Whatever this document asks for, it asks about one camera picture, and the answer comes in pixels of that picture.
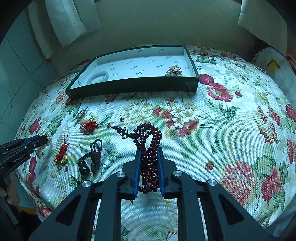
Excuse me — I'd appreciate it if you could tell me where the white jade bangle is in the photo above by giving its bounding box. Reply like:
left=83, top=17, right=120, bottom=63
left=87, top=71, right=109, bottom=84

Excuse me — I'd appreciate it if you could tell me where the black cord gourd pendant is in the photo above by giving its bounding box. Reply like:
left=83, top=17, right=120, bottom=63
left=71, top=138, right=102, bottom=185

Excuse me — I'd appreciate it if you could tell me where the right white curtain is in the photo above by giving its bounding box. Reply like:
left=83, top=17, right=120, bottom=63
left=238, top=0, right=287, bottom=55

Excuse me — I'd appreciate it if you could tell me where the white curtain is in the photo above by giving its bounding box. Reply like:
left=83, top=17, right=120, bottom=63
left=28, top=0, right=101, bottom=59
left=238, top=0, right=287, bottom=55

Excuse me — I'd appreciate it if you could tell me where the left hand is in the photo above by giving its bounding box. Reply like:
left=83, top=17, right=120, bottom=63
left=0, top=173, right=20, bottom=206

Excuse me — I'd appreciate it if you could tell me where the pearl rhinestone brooch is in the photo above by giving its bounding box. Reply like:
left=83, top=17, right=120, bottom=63
left=165, top=65, right=182, bottom=77

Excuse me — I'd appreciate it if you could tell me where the green white jewelry box tray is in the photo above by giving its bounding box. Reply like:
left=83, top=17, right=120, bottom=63
left=65, top=45, right=199, bottom=99

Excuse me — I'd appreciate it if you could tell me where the white pearl bracelet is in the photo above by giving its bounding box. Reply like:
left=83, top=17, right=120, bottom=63
left=34, top=127, right=53, bottom=158

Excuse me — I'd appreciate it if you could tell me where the dark red bead necklace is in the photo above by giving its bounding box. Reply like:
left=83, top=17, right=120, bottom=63
left=106, top=122, right=163, bottom=194

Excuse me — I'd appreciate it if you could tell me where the white yellow bag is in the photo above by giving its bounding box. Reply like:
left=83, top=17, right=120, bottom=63
left=252, top=47, right=295, bottom=108

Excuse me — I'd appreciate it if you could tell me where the red knot rhinestone charm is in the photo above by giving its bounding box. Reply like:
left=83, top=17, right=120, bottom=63
left=74, top=107, right=98, bottom=135

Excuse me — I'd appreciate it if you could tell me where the red knot gold bell charm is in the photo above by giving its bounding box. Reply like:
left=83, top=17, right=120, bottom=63
left=54, top=133, right=70, bottom=166

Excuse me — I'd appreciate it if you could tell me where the floral quilted bedspread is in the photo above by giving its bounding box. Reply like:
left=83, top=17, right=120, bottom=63
left=16, top=47, right=295, bottom=235

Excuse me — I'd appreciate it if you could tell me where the left white curtain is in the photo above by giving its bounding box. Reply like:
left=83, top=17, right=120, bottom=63
left=28, top=0, right=101, bottom=59

